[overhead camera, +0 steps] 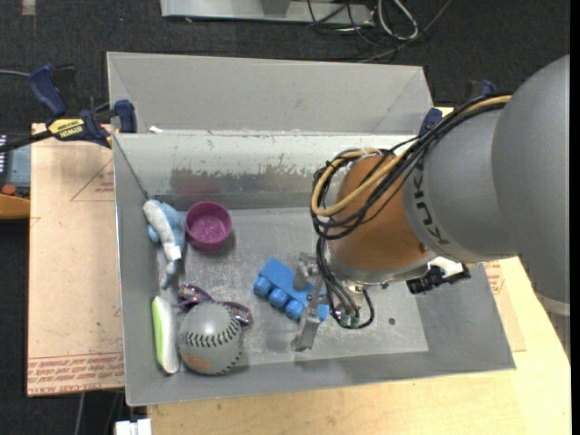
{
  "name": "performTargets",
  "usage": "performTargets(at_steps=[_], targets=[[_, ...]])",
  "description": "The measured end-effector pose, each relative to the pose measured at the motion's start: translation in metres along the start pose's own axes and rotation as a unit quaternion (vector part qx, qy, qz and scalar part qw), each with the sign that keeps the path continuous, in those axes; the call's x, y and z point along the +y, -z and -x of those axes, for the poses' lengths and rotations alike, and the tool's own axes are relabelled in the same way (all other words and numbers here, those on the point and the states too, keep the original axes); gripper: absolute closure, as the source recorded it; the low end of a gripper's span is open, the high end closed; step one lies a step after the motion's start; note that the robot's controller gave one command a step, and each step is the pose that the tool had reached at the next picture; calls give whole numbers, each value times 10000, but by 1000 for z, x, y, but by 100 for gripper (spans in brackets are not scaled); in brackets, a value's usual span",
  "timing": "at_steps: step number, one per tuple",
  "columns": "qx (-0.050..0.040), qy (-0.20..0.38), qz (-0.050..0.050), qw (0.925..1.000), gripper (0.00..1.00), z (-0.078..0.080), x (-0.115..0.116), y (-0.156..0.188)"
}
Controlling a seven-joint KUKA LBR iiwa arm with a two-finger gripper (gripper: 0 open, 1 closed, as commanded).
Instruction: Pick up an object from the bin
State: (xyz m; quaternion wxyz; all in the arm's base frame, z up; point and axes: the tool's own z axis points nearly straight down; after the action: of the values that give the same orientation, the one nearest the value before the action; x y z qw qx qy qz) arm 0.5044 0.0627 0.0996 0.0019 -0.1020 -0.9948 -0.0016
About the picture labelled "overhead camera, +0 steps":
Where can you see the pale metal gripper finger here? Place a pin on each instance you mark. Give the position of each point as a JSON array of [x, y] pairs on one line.
[[307, 331], [306, 271]]

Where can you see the blue toy building block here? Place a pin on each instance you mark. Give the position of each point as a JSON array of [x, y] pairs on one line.
[[276, 279]]

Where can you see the grey baseball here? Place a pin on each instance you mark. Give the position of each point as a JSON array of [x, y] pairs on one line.
[[210, 339]]

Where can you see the purple plastic cup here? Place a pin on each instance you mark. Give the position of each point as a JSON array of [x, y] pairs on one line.
[[207, 229]]

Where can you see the purple sunglasses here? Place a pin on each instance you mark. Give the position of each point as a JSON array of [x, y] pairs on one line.
[[195, 293]]

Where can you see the green and white flat brush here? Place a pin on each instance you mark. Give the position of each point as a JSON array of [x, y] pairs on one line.
[[164, 338]]

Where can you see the blue and white toy animal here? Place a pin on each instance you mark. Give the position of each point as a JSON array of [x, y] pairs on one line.
[[164, 227]]

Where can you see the grey metal bin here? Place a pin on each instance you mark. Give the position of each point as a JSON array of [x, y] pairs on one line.
[[272, 107]]

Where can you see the black cylinder on white bracket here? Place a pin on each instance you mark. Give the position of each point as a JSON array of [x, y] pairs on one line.
[[430, 280]]

